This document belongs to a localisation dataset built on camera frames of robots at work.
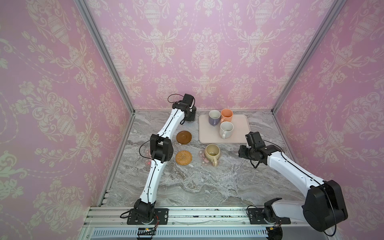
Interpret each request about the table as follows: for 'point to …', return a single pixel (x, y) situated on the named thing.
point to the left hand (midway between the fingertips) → (208, 132)
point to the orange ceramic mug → (226, 115)
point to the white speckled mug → (226, 129)
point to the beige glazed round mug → (212, 152)
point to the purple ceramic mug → (214, 117)
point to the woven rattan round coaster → (183, 157)
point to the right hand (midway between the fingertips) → (248, 155)
